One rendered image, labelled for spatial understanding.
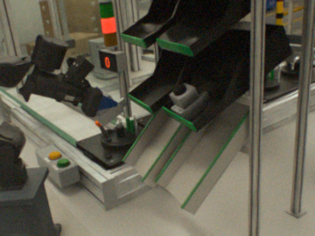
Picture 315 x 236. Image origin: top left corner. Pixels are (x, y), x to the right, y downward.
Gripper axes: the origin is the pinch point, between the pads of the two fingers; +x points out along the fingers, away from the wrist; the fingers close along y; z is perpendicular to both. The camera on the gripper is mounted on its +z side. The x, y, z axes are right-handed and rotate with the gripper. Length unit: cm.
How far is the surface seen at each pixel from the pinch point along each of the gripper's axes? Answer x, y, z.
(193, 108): 13.8, -17.3, 6.0
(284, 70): 106, 45, 27
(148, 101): 12.6, -0.8, 2.5
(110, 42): 17, 46, 13
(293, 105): 92, 22, 13
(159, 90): 15.1, 0.1, 5.8
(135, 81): 72, 117, -4
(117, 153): 20.4, 19.4, -19.5
